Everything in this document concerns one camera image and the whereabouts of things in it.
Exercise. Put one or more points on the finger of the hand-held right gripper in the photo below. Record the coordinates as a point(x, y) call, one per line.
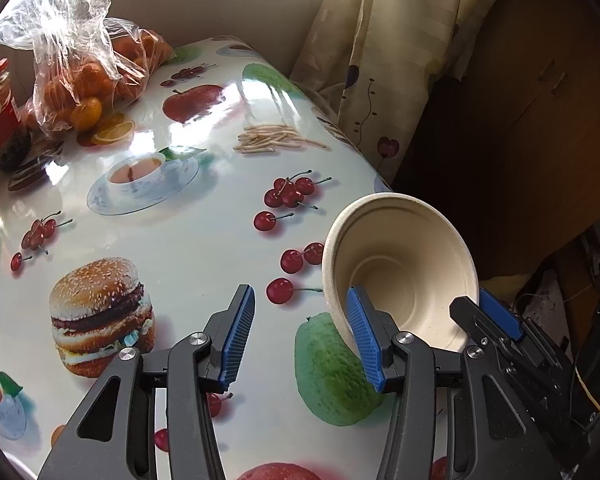
point(502, 317)
point(480, 317)

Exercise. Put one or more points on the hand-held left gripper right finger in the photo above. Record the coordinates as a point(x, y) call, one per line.
point(365, 340)

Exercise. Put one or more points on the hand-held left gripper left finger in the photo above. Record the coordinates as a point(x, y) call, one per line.
point(237, 340)

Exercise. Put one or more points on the beige paper bowl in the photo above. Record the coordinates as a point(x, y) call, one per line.
point(410, 270)

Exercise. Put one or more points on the fruit print tablecloth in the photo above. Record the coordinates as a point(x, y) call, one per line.
point(180, 240)

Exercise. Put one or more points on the brown wooden cabinet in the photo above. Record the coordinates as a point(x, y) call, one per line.
point(530, 110)

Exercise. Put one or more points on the beige printed curtain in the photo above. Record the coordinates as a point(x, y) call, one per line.
point(375, 60)

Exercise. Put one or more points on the plastic bag of oranges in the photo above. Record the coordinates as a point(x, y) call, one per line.
point(90, 65)

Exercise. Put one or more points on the red label jar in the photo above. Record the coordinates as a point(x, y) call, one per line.
point(2, 120)

